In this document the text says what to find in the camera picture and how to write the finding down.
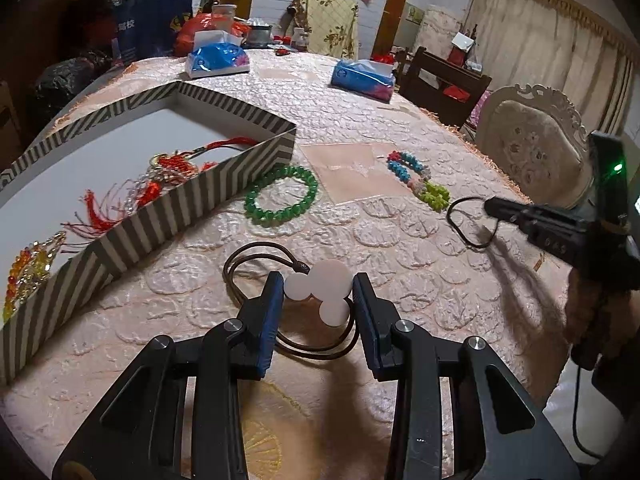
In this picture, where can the person's right hand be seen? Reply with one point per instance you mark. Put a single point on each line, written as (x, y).
(585, 310)

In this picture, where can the blue tissue pack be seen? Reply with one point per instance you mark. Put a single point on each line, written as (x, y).
(215, 57)
(360, 80)

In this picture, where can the beige curtain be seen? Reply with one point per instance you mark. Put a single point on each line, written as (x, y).
(550, 35)

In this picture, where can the striped cardboard box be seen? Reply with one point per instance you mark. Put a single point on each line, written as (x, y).
(125, 135)

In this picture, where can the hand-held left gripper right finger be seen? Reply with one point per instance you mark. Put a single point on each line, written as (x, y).
(367, 320)

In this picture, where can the pink quilted cover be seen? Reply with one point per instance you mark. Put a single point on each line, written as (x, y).
(437, 30)

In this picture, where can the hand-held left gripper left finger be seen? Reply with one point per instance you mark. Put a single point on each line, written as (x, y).
(267, 320)

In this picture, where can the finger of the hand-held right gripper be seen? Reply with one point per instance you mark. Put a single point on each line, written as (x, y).
(507, 212)

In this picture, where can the blue paper bag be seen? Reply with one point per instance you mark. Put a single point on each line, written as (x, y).
(150, 25)

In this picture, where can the dark wooden chair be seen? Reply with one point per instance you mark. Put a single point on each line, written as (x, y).
(440, 85)

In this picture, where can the ornate cream chair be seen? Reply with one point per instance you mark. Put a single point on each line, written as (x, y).
(530, 145)

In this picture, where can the floral cloth on chair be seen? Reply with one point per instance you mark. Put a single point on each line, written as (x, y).
(325, 20)

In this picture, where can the red tassel knot ornament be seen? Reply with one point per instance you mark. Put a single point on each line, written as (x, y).
(172, 165)

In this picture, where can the black plastic bag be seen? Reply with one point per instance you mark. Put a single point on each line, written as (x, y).
(70, 85)

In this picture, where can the red plastic bag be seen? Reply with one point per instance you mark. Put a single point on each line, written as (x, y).
(200, 25)

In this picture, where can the orange beaded ornament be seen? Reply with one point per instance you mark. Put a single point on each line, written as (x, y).
(30, 270)

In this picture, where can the metal pot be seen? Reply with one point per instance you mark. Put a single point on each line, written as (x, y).
(259, 36)

